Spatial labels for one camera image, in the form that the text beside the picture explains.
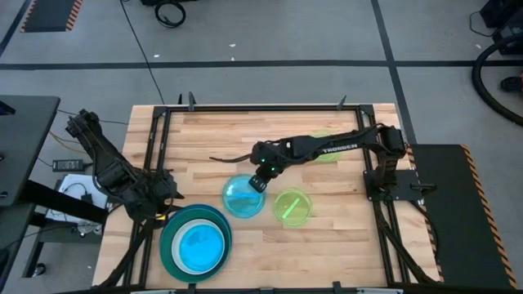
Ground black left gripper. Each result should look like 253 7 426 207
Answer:
138 179 186 221

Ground white plastic plate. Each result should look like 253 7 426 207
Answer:
171 218 226 276

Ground large teal plastic plate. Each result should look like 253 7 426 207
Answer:
159 203 232 284

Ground small clear blue plate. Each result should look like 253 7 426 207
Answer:
178 224 226 274
221 174 267 219

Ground small clear green plate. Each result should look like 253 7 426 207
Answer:
310 129 344 164
273 187 314 228

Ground large blue plastic plate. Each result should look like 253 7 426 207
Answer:
206 203 234 266

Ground white paper sheet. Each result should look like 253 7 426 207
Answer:
44 173 110 225

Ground black power adapter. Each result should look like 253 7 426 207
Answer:
51 158 85 172

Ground black desk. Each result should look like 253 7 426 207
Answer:
0 95 110 278

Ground large black hazard-striped mat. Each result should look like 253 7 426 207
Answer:
408 143 519 290

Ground small black hazard-striped mat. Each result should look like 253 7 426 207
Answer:
19 0 84 33

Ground person's shoe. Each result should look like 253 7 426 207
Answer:
501 76 523 92

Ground black equipment box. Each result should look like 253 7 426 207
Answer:
480 0 523 56

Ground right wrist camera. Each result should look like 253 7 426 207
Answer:
248 174 271 194

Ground thin black wrist camera cable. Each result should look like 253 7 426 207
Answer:
208 153 253 164

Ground black aluminium table frame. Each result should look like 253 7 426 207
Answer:
97 91 440 294

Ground long thin floor cable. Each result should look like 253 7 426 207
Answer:
119 0 165 105

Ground coiled black cable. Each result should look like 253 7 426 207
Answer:
154 0 187 29

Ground thick black hose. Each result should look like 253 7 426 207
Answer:
472 34 523 127

